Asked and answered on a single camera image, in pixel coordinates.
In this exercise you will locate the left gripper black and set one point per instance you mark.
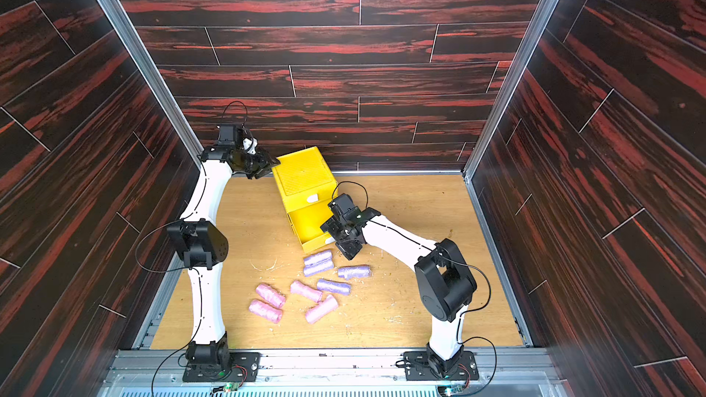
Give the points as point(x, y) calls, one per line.
point(267, 164)

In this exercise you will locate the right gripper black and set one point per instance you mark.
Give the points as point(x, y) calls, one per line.
point(342, 232)

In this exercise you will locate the pink roll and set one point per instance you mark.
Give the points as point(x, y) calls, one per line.
point(265, 311)
point(298, 288)
point(316, 313)
point(271, 296)

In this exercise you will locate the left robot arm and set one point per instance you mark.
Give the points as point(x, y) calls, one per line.
point(202, 247)

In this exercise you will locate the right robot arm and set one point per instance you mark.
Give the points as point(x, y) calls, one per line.
point(444, 281)

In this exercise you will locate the yellow drawer cabinet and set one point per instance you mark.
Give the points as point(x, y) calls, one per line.
point(307, 162)

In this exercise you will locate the purple roll upper back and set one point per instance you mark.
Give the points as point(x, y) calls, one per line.
point(318, 258)

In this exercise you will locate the purple roll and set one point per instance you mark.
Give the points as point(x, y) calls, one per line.
point(354, 272)
point(335, 287)
point(318, 258)
point(318, 268)

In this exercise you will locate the purple roll middle right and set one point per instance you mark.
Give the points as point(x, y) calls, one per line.
point(354, 272)

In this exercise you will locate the purple roll upper front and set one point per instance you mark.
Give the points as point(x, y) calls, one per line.
point(318, 268)

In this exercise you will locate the purple roll lower centre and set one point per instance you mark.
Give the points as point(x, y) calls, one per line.
point(335, 287)

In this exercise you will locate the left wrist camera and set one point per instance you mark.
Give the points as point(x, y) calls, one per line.
point(236, 137)

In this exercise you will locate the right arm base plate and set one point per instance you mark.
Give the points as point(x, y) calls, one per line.
point(425, 366)

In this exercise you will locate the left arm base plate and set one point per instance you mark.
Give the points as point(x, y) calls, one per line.
point(243, 366)

